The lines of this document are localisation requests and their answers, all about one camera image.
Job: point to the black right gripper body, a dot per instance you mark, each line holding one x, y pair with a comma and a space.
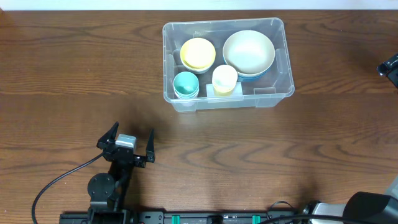
388, 68

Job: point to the yellow small bowl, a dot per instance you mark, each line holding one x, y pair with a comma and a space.
197, 53

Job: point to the light blue plastic cup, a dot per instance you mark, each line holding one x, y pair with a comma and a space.
186, 96

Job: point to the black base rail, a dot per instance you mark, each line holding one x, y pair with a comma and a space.
158, 217

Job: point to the clear plastic storage bin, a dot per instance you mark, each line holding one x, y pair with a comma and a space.
265, 92

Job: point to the pink plastic cup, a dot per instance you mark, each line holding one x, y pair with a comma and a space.
187, 101

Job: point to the cream white plastic cup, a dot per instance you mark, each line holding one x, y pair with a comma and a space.
224, 77

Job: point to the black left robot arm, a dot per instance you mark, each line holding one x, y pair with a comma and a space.
107, 191

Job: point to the white small bowl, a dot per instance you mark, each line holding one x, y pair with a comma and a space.
197, 70

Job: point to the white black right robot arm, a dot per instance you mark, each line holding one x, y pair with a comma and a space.
364, 206

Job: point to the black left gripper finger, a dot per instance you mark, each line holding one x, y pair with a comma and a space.
109, 138
150, 153

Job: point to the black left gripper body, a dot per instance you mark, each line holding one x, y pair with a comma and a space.
123, 154

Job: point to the mint green plastic cup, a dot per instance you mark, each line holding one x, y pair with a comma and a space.
186, 82

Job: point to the large beige bowl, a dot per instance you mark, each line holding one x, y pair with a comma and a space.
250, 50

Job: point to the yellow plastic cup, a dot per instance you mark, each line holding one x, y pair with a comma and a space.
218, 92
223, 89

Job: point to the dark blue bowl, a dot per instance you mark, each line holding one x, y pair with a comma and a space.
237, 69
250, 78

